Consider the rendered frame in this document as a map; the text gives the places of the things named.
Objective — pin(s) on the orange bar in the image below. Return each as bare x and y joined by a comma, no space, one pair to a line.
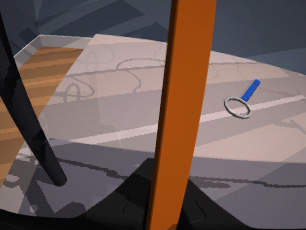
190,36

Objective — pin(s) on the grey ring with blue handle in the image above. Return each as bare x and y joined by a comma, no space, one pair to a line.
245,97

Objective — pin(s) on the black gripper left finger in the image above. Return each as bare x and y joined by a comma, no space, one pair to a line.
123,209

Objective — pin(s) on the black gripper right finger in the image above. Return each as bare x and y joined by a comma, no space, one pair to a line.
199,212

